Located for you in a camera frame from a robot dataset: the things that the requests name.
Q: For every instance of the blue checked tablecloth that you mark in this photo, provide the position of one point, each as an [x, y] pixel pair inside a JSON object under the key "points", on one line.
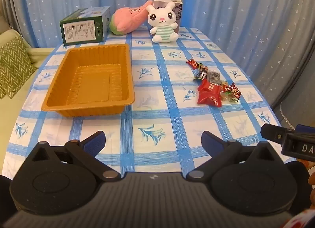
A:
{"points": [[152, 95]]}

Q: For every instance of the green cardboard box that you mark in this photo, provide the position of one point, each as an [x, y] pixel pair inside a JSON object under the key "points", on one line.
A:
{"points": [[81, 30]]}

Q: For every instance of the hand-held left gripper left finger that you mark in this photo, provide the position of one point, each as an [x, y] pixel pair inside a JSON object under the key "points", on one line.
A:
{"points": [[94, 141]]}

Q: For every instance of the clear green twist candy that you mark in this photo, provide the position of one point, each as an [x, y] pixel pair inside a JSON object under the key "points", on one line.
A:
{"points": [[227, 97]]}

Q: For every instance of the dark red twist candy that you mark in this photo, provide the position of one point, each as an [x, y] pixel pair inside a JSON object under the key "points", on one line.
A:
{"points": [[235, 90]]}

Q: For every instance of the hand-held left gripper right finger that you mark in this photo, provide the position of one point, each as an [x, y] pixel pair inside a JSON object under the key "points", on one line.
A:
{"points": [[211, 142]]}

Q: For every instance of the red patterned clothing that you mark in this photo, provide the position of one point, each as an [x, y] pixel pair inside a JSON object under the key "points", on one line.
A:
{"points": [[302, 219]]}

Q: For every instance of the orange red twist candy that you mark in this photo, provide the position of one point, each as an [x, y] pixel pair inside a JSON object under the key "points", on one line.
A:
{"points": [[224, 85]]}

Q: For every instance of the small red twist candy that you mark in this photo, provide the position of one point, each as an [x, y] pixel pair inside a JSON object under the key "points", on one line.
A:
{"points": [[192, 63]]}

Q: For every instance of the white printed box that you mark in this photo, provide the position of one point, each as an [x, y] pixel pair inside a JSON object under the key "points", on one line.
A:
{"points": [[179, 11]]}

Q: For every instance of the blue star curtain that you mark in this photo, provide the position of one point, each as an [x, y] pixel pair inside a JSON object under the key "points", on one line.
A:
{"points": [[221, 9]]}

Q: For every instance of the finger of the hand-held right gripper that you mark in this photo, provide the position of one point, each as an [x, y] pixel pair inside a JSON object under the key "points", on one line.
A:
{"points": [[306, 128], [273, 133]]}

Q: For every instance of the orange plastic tray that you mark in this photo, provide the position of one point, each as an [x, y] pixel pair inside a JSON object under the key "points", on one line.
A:
{"points": [[91, 87]]}

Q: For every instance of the green zigzag cushion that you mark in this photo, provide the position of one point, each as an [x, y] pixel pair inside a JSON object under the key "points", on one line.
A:
{"points": [[14, 65]]}

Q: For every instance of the pink plush toy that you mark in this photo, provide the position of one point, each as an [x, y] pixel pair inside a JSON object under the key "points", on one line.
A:
{"points": [[126, 20]]}

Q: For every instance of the pale green sofa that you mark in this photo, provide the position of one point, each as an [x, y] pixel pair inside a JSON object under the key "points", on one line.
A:
{"points": [[14, 119]]}

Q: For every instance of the white rabbit plush toy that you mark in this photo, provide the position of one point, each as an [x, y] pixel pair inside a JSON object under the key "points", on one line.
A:
{"points": [[162, 22]]}

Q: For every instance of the clear candy packet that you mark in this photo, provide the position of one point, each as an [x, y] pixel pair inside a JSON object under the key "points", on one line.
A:
{"points": [[213, 78]]}

